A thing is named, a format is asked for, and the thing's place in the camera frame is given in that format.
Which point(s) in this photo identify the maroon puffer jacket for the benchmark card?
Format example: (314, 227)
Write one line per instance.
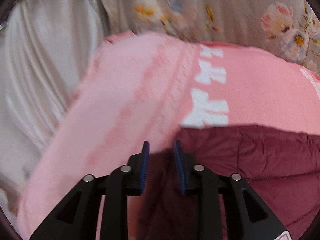
(282, 167)

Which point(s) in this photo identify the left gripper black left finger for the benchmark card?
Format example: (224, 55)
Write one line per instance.
(96, 208)

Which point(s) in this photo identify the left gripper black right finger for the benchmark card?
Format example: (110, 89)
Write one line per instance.
(225, 202)

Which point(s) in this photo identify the grey floral bedsheet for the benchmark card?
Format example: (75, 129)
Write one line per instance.
(287, 28)

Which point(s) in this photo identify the white satin curtain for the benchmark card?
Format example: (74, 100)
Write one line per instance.
(46, 46)

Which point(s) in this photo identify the pink printed blanket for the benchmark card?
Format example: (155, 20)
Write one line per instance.
(144, 88)

